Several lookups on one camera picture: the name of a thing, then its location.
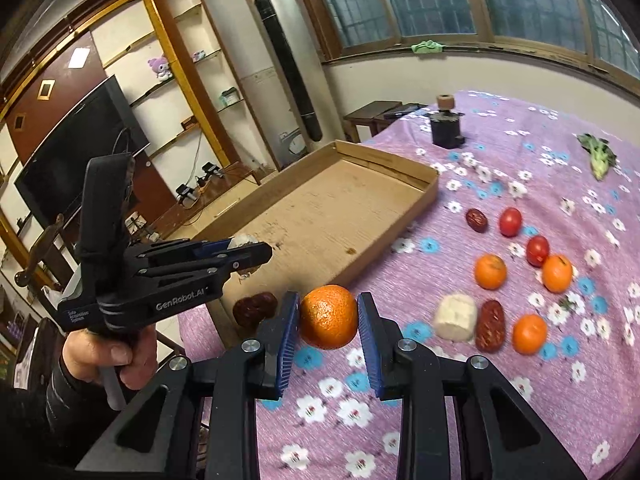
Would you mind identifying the person's left forearm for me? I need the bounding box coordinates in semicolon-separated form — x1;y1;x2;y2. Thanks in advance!
0;357;123;480

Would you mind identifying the black cylindrical device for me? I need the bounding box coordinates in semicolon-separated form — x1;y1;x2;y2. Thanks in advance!
431;109;467;150

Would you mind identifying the purple floral blanket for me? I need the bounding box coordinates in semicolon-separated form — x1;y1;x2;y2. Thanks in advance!
177;90;640;480

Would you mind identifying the small orange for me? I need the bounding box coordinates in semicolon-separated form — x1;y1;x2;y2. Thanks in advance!
542;254;573;294
512;314;549;356
474;254;508;291

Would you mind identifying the wooden shelf unit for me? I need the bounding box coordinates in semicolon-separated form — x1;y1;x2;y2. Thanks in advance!
0;0;251;271

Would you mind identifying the cardboard tray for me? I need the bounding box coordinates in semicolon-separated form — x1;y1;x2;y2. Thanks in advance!
190;140;440;347

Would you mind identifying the dark flat object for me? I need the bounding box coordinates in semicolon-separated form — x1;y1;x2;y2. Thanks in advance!
382;103;422;120

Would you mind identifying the purple plush toy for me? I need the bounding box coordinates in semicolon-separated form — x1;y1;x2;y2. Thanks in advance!
147;55;174;82

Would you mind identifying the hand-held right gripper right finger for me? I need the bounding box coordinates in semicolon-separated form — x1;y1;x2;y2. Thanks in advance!
356;291;588;480

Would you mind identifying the large orange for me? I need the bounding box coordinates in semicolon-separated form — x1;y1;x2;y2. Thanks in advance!
299;284;359;350

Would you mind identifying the tower air conditioner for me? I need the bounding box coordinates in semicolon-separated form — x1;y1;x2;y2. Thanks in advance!
243;0;337;171

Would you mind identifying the person's left hand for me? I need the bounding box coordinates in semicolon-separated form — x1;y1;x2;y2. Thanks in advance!
62;322;159;392

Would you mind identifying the dark wooden side table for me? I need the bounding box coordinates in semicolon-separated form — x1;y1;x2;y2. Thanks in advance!
342;101;429;144

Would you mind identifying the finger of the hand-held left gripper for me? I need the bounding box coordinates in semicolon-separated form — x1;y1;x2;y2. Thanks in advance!
132;238;232;264
142;242;274;282

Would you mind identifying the large dark red jujube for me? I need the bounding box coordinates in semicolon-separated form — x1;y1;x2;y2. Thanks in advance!
475;300;507;354

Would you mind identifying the red tomato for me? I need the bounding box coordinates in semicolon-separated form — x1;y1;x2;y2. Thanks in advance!
525;235;550;267
498;207;523;238

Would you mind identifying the barred window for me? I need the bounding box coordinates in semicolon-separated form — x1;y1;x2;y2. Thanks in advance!
287;0;640;77

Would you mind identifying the black television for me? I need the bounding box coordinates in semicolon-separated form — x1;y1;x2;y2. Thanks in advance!
14;75;151;231

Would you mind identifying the green leafy vegetable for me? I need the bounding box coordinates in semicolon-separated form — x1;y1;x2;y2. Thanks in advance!
576;132;618;180

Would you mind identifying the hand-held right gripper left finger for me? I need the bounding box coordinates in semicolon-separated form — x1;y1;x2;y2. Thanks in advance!
75;290;301;480

